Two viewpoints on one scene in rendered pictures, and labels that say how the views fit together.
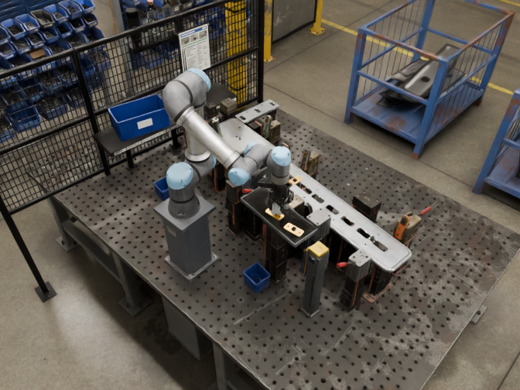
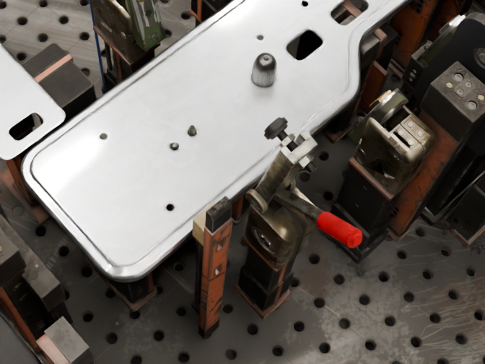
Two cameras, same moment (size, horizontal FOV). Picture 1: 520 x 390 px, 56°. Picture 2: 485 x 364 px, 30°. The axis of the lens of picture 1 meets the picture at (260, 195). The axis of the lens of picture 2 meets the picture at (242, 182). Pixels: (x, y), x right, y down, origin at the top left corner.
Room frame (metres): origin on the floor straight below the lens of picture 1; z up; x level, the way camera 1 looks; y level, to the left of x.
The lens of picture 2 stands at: (2.28, 0.64, 2.04)
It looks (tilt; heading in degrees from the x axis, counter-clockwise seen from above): 66 degrees down; 261
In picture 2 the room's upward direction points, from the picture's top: 8 degrees clockwise
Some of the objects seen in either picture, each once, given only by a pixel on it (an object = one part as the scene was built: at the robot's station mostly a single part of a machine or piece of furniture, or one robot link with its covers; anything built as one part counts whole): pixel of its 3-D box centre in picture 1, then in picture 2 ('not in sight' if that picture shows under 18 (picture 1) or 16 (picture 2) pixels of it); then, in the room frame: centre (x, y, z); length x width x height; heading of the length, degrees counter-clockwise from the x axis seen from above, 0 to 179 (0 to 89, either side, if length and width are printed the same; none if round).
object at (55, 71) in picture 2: (256, 141); (69, 124); (2.45, 0.03, 0.84); 0.11 x 0.10 x 0.28; 131
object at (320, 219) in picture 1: (315, 244); not in sight; (1.56, -0.27, 0.90); 0.13 x 0.10 x 0.41; 131
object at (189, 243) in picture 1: (188, 235); not in sight; (1.61, 0.36, 0.90); 0.21 x 0.21 x 0.40; 48
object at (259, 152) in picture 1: (257, 155); not in sight; (1.54, 0.01, 1.48); 0.11 x 0.11 x 0.08; 59
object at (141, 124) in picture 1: (139, 117); not in sight; (2.34, 0.70, 1.10); 0.30 x 0.17 x 0.13; 122
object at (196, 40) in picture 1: (194, 50); not in sight; (2.75, 0.41, 1.30); 0.23 x 0.02 x 0.31; 131
